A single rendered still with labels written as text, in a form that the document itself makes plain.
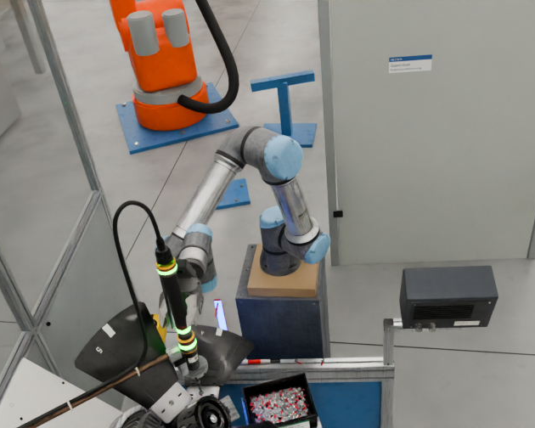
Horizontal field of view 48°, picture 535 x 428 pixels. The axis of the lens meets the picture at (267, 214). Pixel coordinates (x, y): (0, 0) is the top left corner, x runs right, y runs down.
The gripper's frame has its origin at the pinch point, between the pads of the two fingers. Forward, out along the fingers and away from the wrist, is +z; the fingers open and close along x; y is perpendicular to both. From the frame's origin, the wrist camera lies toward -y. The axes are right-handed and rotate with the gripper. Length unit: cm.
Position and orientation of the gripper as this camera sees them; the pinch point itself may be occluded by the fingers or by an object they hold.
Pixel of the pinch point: (175, 321)
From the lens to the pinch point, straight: 142.8
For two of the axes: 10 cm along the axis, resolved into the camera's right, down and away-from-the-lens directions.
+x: -9.9, 0.4, 1.1
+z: -0.6, 6.1, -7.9
